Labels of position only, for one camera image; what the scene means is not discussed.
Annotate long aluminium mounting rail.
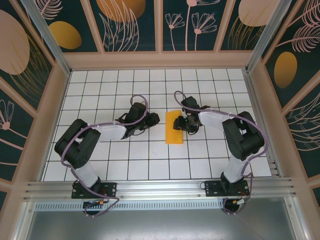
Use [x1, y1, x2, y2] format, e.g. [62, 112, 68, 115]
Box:
[23, 177, 297, 201]

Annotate aluminium corner post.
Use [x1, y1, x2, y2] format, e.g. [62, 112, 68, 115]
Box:
[246, 0, 298, 73]
[21, 0, 72, 76]

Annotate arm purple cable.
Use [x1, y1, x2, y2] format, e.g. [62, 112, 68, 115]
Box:
[60, 94, 149, 219]
[174, 90, 268, 216]

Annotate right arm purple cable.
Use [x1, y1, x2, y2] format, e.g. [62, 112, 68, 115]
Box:
[174, 90, 268, 216]

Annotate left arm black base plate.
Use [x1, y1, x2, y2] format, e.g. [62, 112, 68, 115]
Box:
[71, 181, 118, 200]

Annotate aluminium side rail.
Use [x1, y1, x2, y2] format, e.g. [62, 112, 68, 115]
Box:
[243, 69, 283, 178]

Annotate slotted grey cable duct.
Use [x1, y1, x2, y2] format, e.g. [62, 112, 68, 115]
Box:
[34, 201, 226, 211]

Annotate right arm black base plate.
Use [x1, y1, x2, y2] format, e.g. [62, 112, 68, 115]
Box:
[204, 179, 250, 197]

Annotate orange cloth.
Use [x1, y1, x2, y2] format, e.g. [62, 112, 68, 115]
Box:
[164, 109, 184, 145]

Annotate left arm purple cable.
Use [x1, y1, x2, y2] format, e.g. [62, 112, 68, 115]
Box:
[60, 94, 149, 219]

